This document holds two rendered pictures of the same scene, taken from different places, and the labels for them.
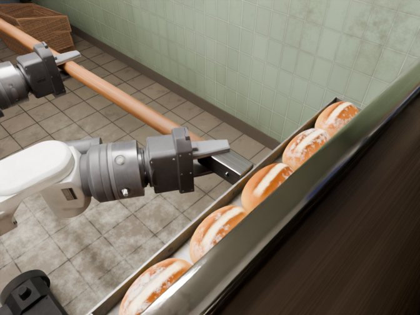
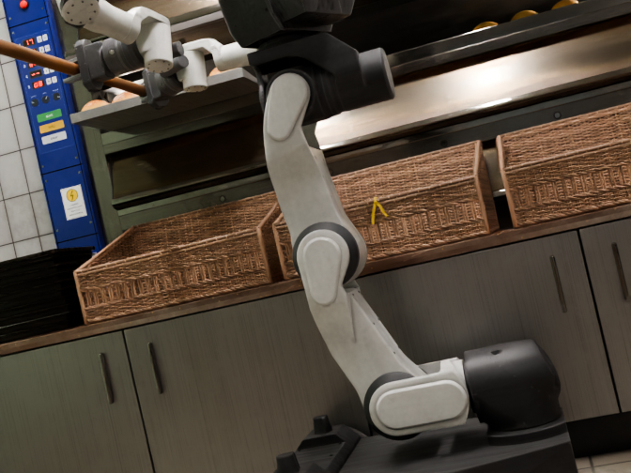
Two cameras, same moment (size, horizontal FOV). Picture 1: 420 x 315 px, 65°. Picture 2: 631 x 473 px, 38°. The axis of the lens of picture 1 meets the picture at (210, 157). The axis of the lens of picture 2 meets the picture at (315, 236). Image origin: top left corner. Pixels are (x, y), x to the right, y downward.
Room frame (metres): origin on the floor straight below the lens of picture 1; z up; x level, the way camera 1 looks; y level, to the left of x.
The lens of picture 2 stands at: (1.41, 2.43, 0.62)
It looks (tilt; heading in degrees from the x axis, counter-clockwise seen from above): 1 degrees up; 239
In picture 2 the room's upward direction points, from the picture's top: 13 degrees counter-clockwise
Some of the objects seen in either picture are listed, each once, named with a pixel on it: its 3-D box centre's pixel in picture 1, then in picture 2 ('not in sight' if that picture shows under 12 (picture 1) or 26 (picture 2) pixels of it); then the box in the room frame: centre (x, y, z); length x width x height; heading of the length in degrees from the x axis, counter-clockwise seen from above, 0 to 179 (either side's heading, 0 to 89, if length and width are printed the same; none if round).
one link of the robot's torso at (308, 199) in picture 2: not in sight; (313, 182); (0.36, 0.73, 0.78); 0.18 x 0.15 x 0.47; 47
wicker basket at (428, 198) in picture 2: not in sight; (388, 205); (-0.11, 0.34, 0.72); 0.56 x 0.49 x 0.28; 134
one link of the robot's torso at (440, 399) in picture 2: not in sight; (422, 396); (0.26, 0.82, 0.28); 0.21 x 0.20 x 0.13; 137
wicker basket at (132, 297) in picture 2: not in sight; (193, 251); (0.32, -0.07, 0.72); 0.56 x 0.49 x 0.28; 137
